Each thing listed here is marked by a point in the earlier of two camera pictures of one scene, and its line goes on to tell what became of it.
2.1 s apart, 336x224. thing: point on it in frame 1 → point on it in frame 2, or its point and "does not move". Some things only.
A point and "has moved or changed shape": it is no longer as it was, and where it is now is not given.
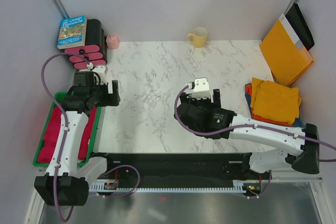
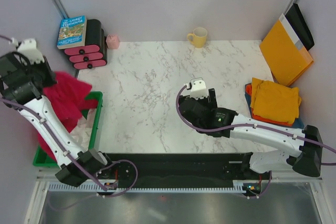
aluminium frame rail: (291, 176) does not move
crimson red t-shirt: (46, 145) has moved or changed shape
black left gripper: (110, 99) → (45, 66)
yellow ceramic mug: (198, 38) does not move
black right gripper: (185, 98) does not move
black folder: (295, 16) does not move
